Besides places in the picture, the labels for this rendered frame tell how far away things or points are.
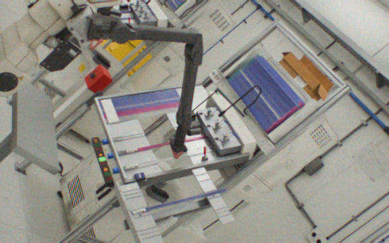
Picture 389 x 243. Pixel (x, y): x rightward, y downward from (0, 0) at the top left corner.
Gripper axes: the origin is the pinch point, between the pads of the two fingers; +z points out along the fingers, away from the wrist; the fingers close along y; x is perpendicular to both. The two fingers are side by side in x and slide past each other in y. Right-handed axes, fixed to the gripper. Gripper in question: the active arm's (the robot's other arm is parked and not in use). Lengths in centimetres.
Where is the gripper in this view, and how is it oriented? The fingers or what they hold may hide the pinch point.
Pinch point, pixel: (175, 156)
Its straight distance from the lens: 229.0
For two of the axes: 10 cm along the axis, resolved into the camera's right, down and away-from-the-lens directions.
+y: -3.9, -6.1, 6.9
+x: -9.0, 1.0, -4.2
